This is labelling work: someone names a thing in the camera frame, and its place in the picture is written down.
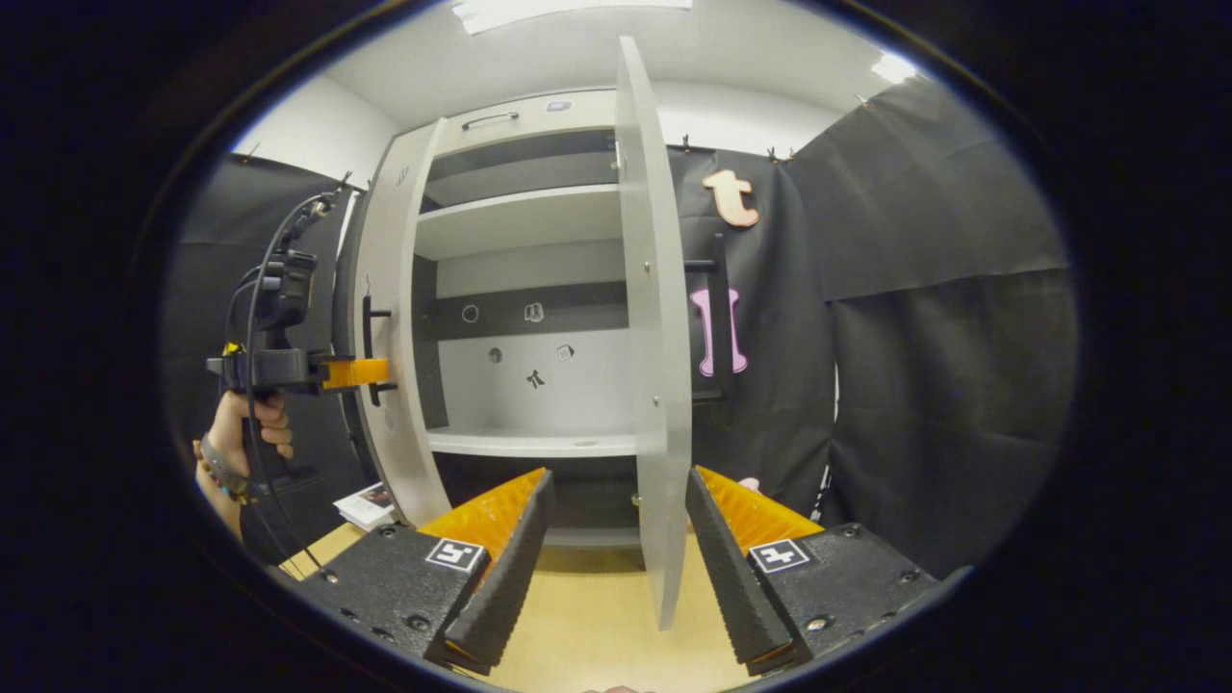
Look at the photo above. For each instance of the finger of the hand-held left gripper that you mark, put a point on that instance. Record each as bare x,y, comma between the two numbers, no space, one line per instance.
356,372

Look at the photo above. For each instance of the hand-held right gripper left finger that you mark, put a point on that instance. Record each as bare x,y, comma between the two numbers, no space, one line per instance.
510,577

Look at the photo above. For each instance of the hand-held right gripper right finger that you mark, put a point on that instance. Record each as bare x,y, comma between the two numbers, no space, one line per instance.
736,577

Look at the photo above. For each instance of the grey shoe cabinet door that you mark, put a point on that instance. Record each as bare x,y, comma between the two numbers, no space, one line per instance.
390,269
654,337

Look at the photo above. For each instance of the grey double-door shoe cabinet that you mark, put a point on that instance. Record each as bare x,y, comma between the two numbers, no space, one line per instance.
529,390

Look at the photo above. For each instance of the white cabinet shelf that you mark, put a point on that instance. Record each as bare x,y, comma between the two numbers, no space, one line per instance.
539,443
520,221

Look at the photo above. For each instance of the grey wristband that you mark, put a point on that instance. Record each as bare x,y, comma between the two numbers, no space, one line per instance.
219,469

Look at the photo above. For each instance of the black backdrop cloth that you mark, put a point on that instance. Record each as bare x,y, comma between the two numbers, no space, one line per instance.
202,269
914,241

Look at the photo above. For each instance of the white booklet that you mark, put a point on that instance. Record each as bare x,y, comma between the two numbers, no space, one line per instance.
366,505

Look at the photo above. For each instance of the long ceiling light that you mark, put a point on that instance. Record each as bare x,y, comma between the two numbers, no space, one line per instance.
573,13

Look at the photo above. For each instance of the small ceiling light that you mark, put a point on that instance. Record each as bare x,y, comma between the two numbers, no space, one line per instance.
892,68

